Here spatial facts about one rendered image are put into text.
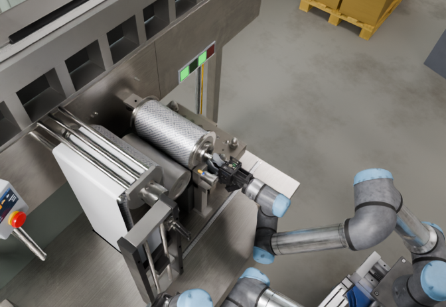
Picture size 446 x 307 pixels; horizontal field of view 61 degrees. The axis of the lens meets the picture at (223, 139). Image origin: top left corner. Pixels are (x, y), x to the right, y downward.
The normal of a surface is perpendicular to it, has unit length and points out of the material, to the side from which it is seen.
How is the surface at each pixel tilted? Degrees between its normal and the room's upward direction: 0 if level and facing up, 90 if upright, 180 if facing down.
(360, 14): 90
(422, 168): 0
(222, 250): 0
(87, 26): 90
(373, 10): 90
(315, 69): 0
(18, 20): 50
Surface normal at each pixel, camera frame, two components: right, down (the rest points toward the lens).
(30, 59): 0.81, 0.50
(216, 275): 0.06, -0.59
